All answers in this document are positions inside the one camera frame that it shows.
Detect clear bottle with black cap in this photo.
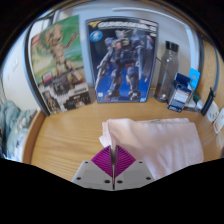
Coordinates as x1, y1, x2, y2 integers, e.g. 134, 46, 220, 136
153, 40, 180, 103

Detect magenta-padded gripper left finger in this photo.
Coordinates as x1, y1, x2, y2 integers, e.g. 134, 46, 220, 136
71, 145, 115, 191

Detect green tree-figure toy box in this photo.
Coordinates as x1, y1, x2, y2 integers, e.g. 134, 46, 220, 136
29, 14, 92, 115

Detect black cylindrical shaver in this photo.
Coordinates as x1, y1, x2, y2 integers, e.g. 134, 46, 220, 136
200, 87, 217, 117

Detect pink towel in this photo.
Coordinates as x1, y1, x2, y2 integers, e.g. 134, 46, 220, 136
98, 117, 205, 181

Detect bed with blue bedding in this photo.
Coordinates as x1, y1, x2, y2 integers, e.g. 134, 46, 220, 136
0, 100, 38, 161

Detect dark metal desk frame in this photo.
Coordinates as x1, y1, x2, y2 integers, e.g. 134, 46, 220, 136
22, 0, 222, 117

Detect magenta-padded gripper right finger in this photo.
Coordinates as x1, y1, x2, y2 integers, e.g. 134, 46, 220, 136
114, 145, 155, 191

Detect small blue white carton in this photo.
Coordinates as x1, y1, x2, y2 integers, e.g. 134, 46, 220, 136
166, 72, 194, 113

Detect blue robot model kit box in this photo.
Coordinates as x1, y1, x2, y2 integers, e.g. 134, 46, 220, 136
85, 16, 159, 104

